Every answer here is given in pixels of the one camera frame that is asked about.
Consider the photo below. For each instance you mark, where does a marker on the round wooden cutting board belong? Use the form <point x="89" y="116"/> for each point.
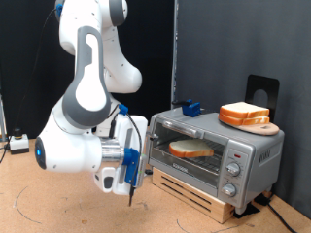
<point x="264" y="129"/>

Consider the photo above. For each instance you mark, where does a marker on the blue spatula grip block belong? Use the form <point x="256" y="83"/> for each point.
<point x="191" y="108"/>

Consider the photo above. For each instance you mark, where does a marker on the silver toaster oven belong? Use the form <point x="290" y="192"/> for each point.
<point x="259" y="168"/>

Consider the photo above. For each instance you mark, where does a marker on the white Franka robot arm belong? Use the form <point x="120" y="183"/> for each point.
<point x="87" y="97"/>

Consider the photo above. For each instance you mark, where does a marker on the emergency stop button box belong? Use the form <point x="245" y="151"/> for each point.
<point x="17" y="144"/>

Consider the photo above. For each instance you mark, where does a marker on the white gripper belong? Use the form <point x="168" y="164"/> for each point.
<point x="136" y="124"/>

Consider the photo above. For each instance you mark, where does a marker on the black foam pad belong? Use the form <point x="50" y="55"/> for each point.
<point x="248" y="210"/>

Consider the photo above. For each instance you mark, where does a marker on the silver oven knob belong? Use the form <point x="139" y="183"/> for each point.
<point x="233" y="169"/>
<point x="229" y="190"/>

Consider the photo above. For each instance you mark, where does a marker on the vertical aluminium pole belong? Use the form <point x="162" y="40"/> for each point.
<point x="175" y="48"/>

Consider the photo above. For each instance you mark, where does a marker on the white bread slice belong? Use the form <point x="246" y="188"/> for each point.
<point x="191" y="148"/>
<point x="244" y="110"/>
<point x="241" y="121"/>

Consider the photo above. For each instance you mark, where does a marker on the wooden slatted crate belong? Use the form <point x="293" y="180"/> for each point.
<point x="194" y="199"/>

